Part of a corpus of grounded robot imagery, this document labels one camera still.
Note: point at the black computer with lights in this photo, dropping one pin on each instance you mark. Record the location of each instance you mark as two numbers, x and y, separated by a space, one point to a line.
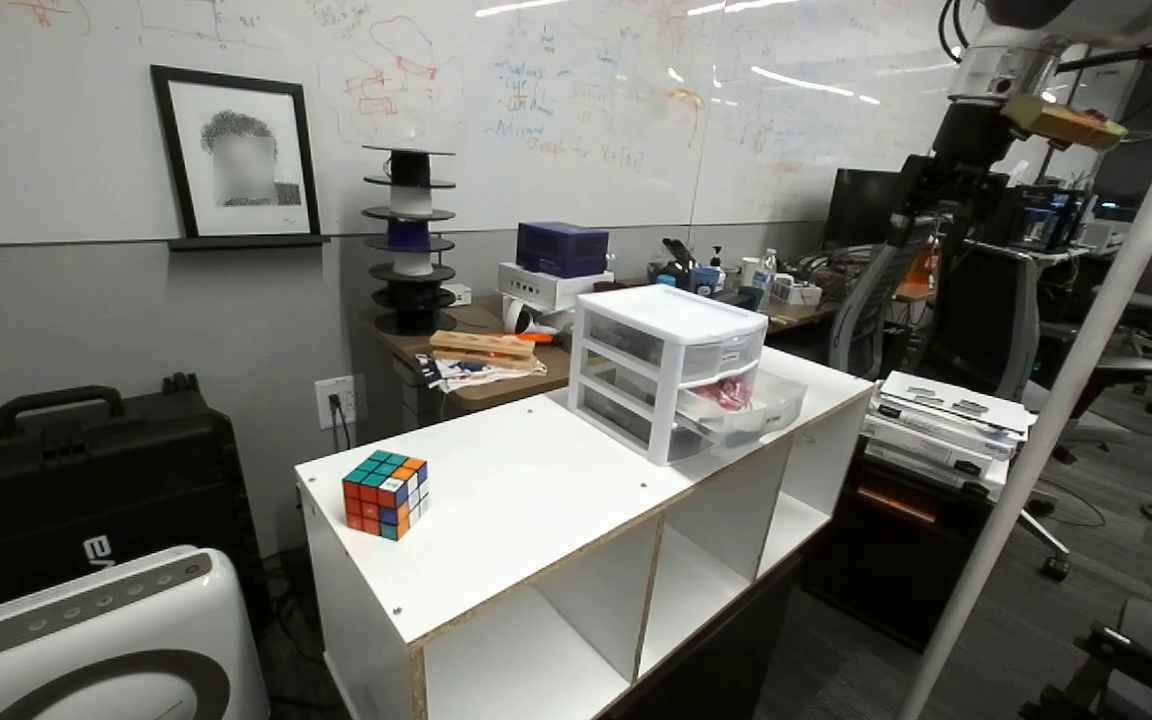
1046 215

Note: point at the brown wooden desk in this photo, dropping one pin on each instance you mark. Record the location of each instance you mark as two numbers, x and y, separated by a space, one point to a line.
496 390

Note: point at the clear shallow plastic drawer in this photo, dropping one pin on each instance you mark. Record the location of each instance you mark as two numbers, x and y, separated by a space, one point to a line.
686 350

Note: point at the white pole stand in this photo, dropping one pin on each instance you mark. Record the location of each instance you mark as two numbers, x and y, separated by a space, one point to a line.
1056 410

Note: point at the black framed picture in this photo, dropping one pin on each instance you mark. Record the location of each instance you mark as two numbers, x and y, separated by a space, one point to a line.
236 150

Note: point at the purple box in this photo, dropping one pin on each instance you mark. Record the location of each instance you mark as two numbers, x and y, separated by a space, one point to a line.
561 250

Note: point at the black and red equipment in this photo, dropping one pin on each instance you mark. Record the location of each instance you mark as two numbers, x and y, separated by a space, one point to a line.
1126 665

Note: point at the white cube shelf unit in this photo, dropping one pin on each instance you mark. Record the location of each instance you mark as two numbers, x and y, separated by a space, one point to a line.
536 560

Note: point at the clear plastic bottle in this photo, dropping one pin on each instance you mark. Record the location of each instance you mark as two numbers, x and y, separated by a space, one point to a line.
765 270

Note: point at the blue cup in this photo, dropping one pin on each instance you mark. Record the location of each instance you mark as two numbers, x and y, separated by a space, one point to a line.
706 281

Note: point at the pump bottle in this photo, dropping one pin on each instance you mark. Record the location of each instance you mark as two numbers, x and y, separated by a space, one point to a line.
716 257

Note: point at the colourful puzzle cube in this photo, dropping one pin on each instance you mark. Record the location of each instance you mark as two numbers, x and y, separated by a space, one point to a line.
383 497

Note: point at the small white box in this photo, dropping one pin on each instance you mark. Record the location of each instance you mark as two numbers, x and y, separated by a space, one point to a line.
457 294

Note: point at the black hard carrying case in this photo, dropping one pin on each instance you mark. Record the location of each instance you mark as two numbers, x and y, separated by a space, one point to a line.
86 500

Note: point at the white plastic drawer unit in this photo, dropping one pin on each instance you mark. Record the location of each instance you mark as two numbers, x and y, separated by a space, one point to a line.
666 320

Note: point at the white wall socket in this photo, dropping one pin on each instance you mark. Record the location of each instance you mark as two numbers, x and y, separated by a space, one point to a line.
336 400

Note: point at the whiteboard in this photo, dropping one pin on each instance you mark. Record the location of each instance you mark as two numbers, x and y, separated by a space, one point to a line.
536 100

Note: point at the clear drawer with red plastic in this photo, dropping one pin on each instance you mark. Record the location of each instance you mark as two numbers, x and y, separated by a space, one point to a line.
756 415

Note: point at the black cabinet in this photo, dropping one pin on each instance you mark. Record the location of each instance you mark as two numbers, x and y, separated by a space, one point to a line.
886 550

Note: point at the printed paper sheets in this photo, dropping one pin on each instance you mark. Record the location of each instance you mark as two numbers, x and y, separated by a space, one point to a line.
466 375

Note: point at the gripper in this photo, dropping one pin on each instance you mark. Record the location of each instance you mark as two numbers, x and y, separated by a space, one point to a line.
971 135

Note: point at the white air purifier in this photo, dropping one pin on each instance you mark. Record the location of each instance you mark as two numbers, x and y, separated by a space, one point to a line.
86 640

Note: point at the red plastic piece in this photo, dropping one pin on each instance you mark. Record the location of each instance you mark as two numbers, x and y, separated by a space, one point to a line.
726 393

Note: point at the grey mesh office chair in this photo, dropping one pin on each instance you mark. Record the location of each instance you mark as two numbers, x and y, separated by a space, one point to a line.
866 300

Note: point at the stack of wooden blocks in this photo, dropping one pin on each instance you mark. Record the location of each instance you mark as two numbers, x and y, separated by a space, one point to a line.
481 348

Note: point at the stack of papers and books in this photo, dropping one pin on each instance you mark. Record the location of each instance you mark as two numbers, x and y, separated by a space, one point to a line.
946 430

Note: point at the black monitor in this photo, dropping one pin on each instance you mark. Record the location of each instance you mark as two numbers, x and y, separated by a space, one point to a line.
861 205

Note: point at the black office chair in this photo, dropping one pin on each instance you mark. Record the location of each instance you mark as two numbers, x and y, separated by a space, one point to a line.
996 310

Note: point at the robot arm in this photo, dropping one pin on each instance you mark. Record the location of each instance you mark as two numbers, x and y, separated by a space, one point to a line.
1006 40

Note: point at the white roll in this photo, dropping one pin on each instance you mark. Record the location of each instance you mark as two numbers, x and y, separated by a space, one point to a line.
516 315

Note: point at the stack of filament spools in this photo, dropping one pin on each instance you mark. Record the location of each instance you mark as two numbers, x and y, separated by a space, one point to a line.
410 240

